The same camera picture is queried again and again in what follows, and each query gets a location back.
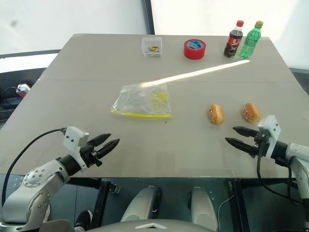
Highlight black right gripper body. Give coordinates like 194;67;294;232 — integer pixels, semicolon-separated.
252;130;270;158

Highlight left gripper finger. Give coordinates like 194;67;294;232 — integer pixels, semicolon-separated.
96;138;120;158
87;133;112;147

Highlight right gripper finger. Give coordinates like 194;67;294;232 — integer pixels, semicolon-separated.
225;137;257;158
232;126;259;138

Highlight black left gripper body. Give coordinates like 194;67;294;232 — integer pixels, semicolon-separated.
80;144;103;169

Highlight sesame bread bun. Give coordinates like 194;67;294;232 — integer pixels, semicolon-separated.
208;104;225;125
242;102;261;124

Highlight clear yellow-zip plastic bag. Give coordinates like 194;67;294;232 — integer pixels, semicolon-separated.
110;84;173;120

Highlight black shoe white sole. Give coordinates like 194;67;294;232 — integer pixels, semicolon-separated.
74;209;94;231

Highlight silver robot left leg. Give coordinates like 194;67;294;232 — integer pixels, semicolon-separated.
120;186;162;223

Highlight silver robot leg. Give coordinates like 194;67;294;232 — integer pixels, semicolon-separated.
120;186;162;223
188;187;218;232

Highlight silver robot right leg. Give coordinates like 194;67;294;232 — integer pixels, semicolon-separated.
188;187;218;232

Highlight grey robot torso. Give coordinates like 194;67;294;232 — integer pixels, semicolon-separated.
85;219;219;232

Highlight green bottle yellow cap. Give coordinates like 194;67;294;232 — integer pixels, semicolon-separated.
239;21;264;59

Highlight cola bottle red cap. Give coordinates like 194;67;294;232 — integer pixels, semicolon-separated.
223;20;244;59

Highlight red and white device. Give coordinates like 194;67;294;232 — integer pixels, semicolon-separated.
15;83;31;98

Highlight red tape roll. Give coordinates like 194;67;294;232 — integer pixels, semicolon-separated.
183;38;207;60

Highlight small colourful items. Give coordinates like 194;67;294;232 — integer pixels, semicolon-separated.
144;45;161;54

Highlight clear plastic box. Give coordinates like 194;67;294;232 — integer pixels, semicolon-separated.
141;36;163;58

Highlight black vertical pillar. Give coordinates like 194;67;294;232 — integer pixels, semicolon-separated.
141;0;155;35

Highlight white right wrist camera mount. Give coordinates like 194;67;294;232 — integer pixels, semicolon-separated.
257;115;282;160

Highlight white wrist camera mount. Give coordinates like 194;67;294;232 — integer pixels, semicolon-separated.
62;126;90;173
257;115;282;160

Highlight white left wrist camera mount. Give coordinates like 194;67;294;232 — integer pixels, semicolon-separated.
62;126;90;173

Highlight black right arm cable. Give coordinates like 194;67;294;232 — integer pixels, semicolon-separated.
256;142;304;202

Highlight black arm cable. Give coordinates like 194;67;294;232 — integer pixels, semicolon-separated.
1;128;67;208
256;142;304;202

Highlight black table leg frame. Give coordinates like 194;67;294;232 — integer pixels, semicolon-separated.
64;178;121;230
226;178;298;232

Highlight thin white cable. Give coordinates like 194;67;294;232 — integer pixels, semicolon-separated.
216;194;236;227

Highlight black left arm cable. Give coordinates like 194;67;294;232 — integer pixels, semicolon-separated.
1;128;67;208

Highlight thin black cable loop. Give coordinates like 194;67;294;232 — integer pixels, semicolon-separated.
3;86;20;107

